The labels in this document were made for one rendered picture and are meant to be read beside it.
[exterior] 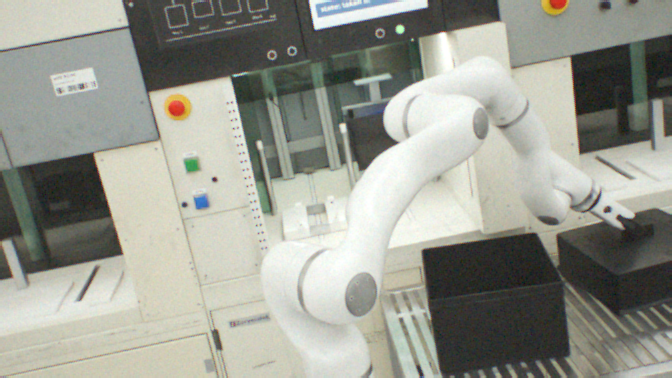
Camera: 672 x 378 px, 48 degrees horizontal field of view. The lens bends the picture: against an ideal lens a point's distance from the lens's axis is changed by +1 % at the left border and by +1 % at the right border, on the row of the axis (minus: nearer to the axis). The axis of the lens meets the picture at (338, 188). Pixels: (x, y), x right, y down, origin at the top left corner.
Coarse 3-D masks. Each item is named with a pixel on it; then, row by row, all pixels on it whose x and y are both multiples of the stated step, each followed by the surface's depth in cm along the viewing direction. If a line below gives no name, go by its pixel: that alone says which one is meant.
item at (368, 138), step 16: (368, 80) 248; (384, 80) 246; (352, 112) 263; (352, 128) 244; (368, 128) 245; (384, 128) 245; (352, 144) 255; (368, 144) 246; (384, 144) 247; (368, 160) 248
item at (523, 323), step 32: (448, 256) 181; (480, 256) 180; (512, 256) 180; (544, 256) 170; (448, 288) 183; (480, 288) 183; (512, 288) 183; (544, 288) 153; (448, 320) 156; (480, 320) 156; (512, 320) 155; (544, 320) 155; (448, 352) 158; (480, 352) 158; (512, 352) 158; (544, 352) 157
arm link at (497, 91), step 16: (464, 64) 147; (480, 64) 146; (496, 64) 148; (432, 80) 147; (448, 80) 146; (464, 80) 145; (480, 80) 145; (496, 80) 147; (512, 80) 151; (400, 96) 146; (416, 96) 143; (480, 96) 146; (496, 96) 148; (512, 96) 150; (384, 112) 147; (400, 112) 143; (496, 112) 152; (512, 112) 152; (400, 128) 143
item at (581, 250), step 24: (648, 216) 192; (576, 240) 186; (600, 240) 184; (624, 240) 180; (648, 240) 179; (576, 264) 184; (600, 264) 172; (624, 264) 170; (648, 264) 168; (600, 288) 175; (624, 288) 167; (648, 288) 168; (624, 312) 169
